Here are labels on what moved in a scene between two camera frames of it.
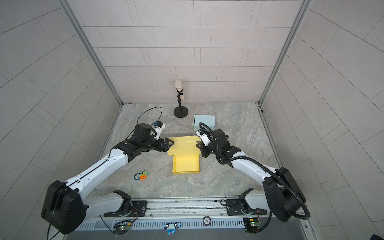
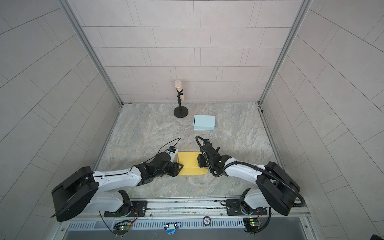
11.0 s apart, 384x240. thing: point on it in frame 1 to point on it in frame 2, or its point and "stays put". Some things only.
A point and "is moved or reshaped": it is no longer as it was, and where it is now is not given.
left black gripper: (165, 148) to (176, 169)
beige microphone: (178, 84) stays put
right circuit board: (252, 224) stays put
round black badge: (206, 220) stays put
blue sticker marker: (171, 228) stays put
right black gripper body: (209, 150) to (201, 162)
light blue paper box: (208, 120) stays put
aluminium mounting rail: (188, 209) stays put
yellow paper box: (186, 151) is moved or reshaped
